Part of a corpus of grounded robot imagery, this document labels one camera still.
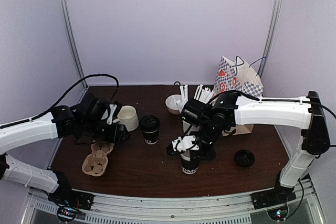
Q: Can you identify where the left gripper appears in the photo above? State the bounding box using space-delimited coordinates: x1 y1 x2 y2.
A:
80 118 130 145

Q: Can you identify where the black paper coffee cup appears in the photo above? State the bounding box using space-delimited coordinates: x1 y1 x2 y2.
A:
141 128 160 145
180 153 200 175

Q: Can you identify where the black plastic cup lid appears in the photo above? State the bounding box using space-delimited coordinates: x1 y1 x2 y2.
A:
234 150 255 168
139 114 161 132

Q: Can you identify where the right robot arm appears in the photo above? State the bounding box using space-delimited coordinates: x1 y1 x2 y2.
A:
166 90 332 204

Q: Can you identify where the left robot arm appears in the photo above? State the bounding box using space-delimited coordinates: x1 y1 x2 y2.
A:
1 73 130 205

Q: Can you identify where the checkered paper takeout bag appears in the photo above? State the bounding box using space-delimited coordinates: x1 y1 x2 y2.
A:
213 55 269 137

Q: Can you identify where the cream ribbed ceramic mug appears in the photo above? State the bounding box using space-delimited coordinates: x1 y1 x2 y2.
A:
113 105 139 132

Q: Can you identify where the brown pulp cup carrier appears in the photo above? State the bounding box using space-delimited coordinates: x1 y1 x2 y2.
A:
82 141 114 177

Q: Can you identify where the white ceramic bowl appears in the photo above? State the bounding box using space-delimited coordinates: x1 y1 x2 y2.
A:
165 94 187 115

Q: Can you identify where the white cup of straws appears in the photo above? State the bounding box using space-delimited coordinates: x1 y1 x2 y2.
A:
179 84 214 132

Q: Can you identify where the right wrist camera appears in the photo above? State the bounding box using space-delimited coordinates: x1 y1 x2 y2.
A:
181 99 210 126

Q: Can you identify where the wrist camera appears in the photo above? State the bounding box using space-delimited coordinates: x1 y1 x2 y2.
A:
181 99 210 126
75 92 108 123

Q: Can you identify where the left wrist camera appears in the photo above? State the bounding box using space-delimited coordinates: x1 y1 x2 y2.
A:
75 92 108 123

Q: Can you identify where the aluminium front rail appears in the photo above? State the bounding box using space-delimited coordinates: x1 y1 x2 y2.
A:
18 178 326 223

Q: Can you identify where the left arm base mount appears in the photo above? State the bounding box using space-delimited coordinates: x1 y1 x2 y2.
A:
45 190 94 223

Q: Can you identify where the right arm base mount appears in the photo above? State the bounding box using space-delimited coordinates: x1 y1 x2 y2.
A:
251 189 296 222

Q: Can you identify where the right aluminium corner post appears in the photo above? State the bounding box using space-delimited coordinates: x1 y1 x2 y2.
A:
258 0 283 78

